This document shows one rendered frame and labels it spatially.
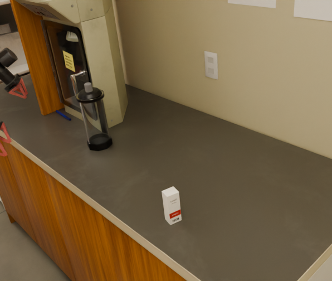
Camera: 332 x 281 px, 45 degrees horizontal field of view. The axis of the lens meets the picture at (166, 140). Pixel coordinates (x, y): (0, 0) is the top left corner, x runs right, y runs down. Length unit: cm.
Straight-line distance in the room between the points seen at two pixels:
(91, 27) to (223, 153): 70
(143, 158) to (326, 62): 72
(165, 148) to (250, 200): 45
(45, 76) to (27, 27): 24
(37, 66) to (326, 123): 126
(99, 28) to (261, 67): 64
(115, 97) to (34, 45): 45
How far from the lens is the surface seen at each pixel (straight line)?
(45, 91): 201
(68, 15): 158
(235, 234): 118
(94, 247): 170
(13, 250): 277
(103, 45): 168
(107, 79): 172
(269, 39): 153
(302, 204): 130
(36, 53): 196
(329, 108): 148
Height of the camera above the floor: 175
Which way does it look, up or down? 30 degrees down
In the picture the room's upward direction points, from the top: 6 degrees counter-clockwise
